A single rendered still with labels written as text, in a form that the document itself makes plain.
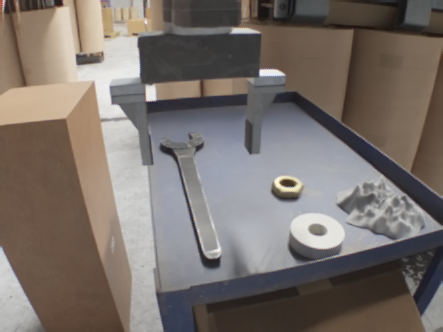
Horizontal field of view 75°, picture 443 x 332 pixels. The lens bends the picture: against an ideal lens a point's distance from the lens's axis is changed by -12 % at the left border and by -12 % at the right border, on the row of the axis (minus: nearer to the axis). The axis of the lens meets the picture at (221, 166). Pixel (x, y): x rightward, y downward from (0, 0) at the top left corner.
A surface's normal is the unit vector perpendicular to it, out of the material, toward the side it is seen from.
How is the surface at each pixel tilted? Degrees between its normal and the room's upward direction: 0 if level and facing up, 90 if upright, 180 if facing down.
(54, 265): 90
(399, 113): 90
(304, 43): 90
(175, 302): 90
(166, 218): 0
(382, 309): 26
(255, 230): 0
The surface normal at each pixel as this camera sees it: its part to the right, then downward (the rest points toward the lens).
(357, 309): 0.09, -0.58
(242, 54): 0.22, 0.48
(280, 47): -0.18, 0.48
